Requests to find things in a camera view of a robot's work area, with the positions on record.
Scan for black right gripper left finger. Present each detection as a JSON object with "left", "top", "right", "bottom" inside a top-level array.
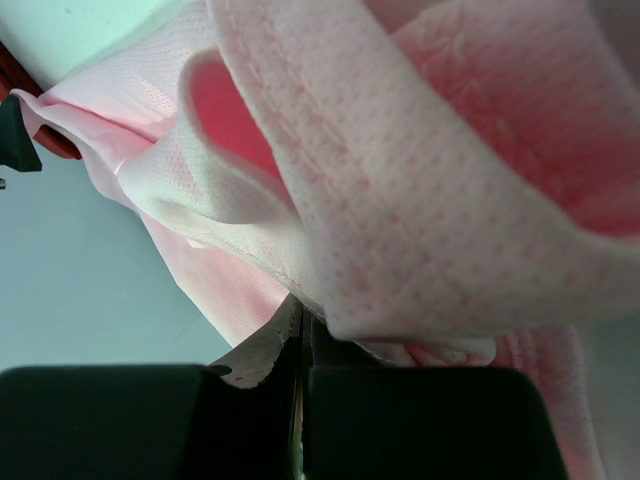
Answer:
[{"left": 1, "top": 296, "right": 304, "bottom": 479}]

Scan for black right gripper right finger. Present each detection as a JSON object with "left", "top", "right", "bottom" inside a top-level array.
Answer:
[{"left": 303, "top": 311, "right": 569, "bottom": 480}]

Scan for pink t shirt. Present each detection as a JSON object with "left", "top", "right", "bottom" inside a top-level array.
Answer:
[{"left": 12, "top": 1, "right": 639, "bottom": 479}]

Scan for dark red folded t shirt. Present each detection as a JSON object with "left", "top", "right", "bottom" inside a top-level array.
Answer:
[{"left": 1, "top": 44, "right": 81, "bottom": 160}]

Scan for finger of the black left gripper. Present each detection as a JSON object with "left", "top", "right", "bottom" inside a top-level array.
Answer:
[{"left": 0, "top": 95, "right": 42, "bottom": 173}]

